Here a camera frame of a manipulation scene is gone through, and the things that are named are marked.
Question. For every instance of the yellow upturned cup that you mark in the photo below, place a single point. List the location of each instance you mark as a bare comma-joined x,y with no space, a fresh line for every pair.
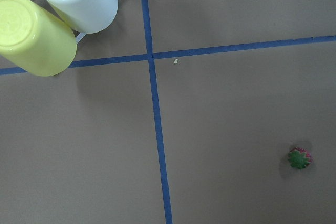
34,39

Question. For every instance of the red strawberry on table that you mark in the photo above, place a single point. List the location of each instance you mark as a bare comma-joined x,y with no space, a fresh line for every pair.
299,158

